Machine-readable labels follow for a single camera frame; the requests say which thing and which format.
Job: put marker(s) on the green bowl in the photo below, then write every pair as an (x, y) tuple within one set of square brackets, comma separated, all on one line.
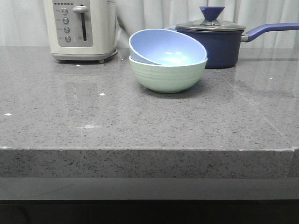
[(166, 78)]

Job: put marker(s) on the blue bowl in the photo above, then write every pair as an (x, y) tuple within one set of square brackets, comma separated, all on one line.
[(165, 47)]

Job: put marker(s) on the dark blue saucepan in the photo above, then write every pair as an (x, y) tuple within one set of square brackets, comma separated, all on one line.
[(222, 47)]

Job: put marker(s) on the cream toaster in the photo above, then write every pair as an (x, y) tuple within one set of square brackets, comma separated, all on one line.
[(81, 30)]

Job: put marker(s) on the glass lid with blue knob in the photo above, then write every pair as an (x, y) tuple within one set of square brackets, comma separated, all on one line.
[(210, 21)]

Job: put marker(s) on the white curtain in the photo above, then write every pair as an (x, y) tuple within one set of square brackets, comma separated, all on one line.
[(22, 22)]

